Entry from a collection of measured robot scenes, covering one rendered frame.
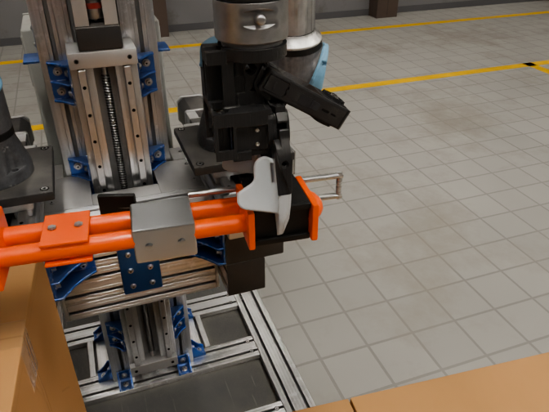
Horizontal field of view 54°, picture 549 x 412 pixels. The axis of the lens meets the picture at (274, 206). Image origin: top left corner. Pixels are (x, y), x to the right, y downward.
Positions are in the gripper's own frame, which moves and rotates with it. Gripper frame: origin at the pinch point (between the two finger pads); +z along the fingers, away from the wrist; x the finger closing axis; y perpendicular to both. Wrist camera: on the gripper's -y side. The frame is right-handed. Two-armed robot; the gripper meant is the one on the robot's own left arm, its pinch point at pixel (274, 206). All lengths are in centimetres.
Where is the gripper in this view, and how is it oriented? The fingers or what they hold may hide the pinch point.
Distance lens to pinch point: 65.4
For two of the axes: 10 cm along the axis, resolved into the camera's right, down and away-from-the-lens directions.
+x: 2.6, 4.9, -8.3
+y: -9.7, 1.4, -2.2
